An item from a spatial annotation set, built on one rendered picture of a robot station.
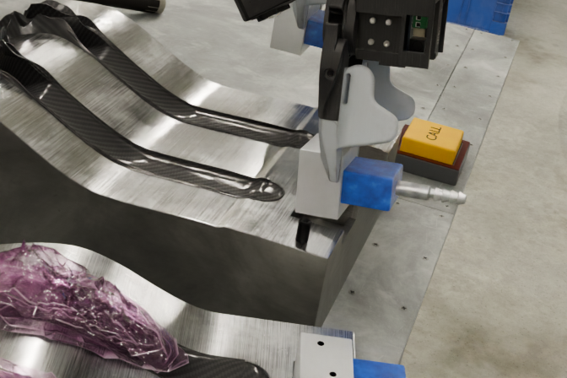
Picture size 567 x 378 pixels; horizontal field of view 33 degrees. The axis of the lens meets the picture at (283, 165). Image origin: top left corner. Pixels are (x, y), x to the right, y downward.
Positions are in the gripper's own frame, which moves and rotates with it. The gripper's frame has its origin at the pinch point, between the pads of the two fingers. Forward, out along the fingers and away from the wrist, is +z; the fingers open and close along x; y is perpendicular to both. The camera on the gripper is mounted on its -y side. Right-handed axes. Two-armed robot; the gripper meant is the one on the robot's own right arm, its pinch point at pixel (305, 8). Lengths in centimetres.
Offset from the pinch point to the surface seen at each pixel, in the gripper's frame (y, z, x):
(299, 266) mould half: 12.3, 7.6, -36.0
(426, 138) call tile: 16.0, 11.4, 0.5
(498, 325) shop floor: 33, 95, 93
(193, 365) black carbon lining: 8.9, 9.8, -48.0
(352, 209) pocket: 14.0, 6.8, -26.8
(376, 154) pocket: 13.4, 6.8, -15.7
